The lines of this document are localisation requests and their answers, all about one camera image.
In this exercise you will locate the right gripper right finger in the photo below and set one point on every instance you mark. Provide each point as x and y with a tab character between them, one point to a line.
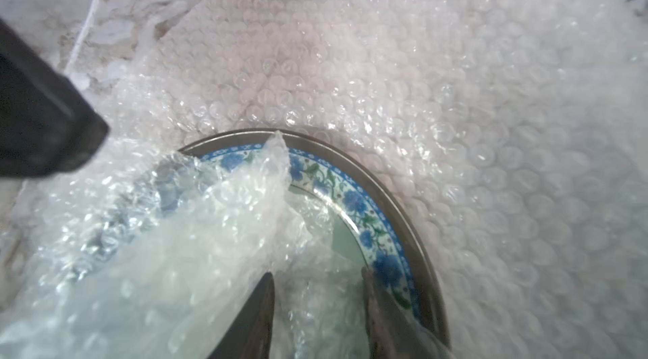
392	333

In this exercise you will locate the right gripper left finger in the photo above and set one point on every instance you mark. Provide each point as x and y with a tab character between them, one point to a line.
250	334

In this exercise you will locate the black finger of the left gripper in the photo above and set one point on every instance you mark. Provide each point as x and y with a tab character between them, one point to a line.
46	125

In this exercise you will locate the blue floral dinner plate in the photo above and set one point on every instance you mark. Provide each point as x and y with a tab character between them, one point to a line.
383	232

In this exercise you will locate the clear bubble wrap sheet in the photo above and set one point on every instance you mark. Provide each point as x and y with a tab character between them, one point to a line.
512	132

